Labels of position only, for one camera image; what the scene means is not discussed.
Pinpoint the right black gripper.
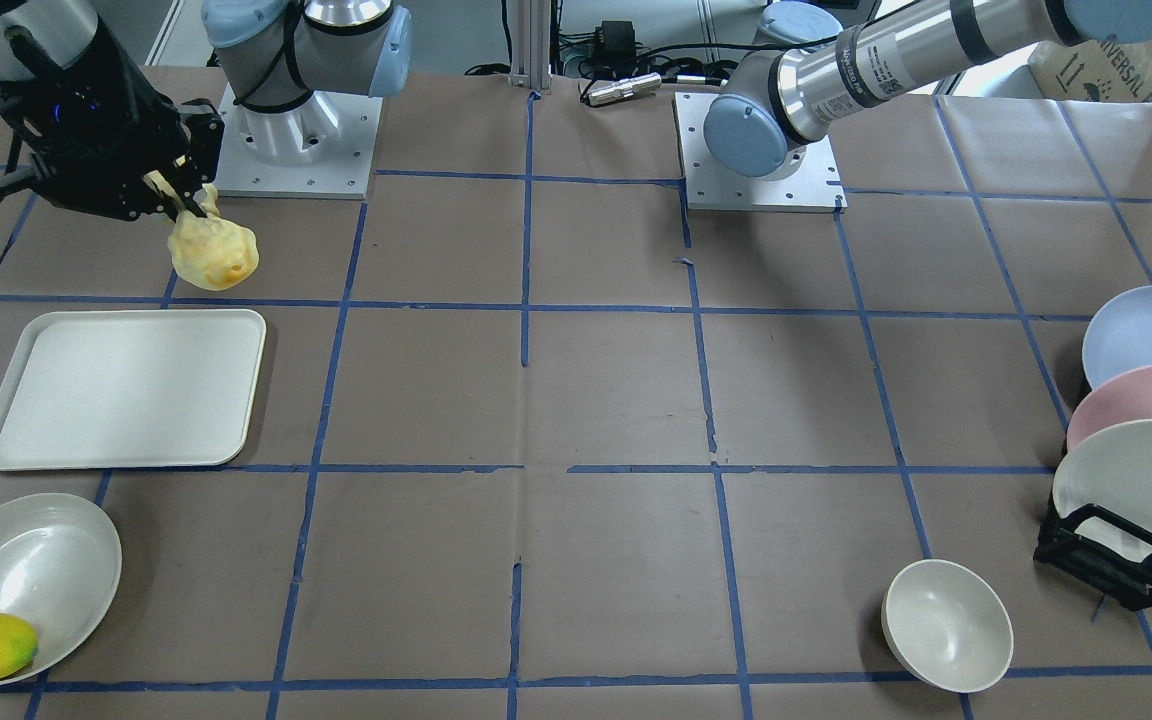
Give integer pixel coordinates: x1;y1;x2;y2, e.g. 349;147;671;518
0;29;225;222

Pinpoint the yellow bread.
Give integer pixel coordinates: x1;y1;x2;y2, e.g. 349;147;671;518
166;214;260;291

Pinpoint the blue plate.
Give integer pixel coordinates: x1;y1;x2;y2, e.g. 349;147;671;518
1082;285;1152;389

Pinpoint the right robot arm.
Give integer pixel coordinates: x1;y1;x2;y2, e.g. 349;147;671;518
0;1;414;222

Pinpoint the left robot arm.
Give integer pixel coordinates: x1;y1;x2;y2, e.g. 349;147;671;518
702;1;1152;177

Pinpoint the white round plate with lemon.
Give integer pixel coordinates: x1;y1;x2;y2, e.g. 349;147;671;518
0;493;122;685

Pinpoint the cream plate in rack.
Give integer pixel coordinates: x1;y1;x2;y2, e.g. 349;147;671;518
1052;418;1152;568

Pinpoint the pink plate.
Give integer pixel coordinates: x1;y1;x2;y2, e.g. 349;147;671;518
1064;365;1152;450

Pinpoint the white rectangular tray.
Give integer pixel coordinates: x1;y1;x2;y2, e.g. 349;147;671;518
0;306;268;471

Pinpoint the silver cylinder tool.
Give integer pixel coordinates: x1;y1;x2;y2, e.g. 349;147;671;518
582;71;664;108

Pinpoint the cream bowl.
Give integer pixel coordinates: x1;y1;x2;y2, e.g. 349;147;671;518
879;559;1015;694

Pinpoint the cardboard box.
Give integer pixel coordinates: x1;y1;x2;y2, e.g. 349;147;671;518
1028;41;1152;103

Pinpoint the black dish rack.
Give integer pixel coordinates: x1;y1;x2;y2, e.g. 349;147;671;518
1033;497;1152;611

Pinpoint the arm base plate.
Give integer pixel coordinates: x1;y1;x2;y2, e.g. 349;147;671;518
675;92;849;213
214;86;384;200

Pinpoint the aluminium frame post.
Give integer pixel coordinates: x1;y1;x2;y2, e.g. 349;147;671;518
506;1;558;96

